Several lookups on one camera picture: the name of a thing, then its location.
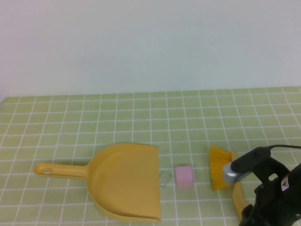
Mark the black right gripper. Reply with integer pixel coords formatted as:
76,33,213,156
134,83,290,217
238,181,297,226

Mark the yellow bristle brush beige handle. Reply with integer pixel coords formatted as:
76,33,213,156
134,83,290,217
209,145,248,223

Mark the small pink cube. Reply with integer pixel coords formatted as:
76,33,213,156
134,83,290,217
175,165,195,189

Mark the yellow plastic dustpan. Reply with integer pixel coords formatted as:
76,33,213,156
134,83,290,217
33,143,162,223

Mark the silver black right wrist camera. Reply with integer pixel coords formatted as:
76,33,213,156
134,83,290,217
222,146,273,186

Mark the black right camera mount bracket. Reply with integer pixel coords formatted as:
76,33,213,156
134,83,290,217
255,154,292,189

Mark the black right camera cable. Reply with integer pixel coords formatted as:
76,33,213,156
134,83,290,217
269,144,301,150

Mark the small teal wire clip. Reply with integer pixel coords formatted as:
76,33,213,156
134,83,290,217
159,171,171,189

